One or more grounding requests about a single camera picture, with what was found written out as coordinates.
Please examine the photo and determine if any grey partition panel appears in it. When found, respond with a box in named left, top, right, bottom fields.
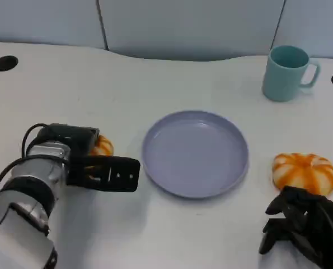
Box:
left=95, top=0, right=286, bottom=62
left=271, top=0, right=333, bottom=60
left=0, top=0, right=109, bottom=51

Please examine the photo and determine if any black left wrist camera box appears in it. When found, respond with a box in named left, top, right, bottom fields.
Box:
left=67, top=155, right=141, bottom=193

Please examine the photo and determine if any lilac plate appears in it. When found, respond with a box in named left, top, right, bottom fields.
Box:
left=142, top=110, right=250, bottom=200

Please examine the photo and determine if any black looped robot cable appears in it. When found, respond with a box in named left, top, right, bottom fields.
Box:
left=21, top=123, right=50, bottom=159

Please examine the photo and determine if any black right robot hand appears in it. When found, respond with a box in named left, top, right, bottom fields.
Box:
left=259, top=186, right=333, bottom=269

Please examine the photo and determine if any orange white toy bread roll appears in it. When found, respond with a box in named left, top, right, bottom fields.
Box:
left=271, top=152, right=333, bottom=196
left=89, top=134, right=114, bottom=157

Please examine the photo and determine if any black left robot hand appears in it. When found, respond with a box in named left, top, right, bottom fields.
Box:
left=36, top=123, right=100, bottom=158

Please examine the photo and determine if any pale green mug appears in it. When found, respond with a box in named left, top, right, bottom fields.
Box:
left=261, top=45, right=321, bottom=102

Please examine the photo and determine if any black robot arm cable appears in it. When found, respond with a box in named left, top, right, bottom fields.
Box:
left=0, top=155, right=69, bottom=200

